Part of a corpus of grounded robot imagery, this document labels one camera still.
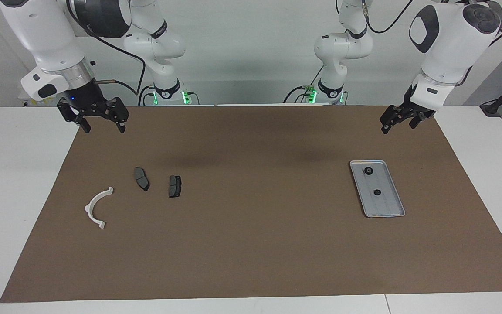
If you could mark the small black bearing gear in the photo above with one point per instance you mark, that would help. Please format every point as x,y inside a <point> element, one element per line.
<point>377,192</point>

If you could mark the large black bearing gear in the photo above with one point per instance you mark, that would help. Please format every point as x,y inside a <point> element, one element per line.
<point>368,170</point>

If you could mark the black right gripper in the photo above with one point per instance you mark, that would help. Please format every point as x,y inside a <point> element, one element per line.
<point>86,93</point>

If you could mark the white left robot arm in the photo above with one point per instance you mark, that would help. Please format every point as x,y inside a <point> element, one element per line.
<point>447,48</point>

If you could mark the white curved plastic bracket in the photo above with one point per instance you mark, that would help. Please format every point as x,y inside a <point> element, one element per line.
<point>89,209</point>

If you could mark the silver metal tray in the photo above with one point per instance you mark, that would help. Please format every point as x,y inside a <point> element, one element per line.
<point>386,205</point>

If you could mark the rectangular dark brake pad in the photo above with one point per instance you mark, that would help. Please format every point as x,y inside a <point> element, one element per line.
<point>174,186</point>

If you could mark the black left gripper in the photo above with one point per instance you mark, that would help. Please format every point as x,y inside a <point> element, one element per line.
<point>410,110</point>

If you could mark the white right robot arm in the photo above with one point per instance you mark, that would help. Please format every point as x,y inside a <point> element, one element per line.
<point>50,39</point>

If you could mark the white cardboard box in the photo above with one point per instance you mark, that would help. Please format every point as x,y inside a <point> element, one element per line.
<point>37,103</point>

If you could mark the curved dark brake pad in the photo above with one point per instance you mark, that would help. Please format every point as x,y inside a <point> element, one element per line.
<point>141,179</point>

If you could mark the brown table mat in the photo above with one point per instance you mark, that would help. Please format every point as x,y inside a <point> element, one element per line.
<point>251,253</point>

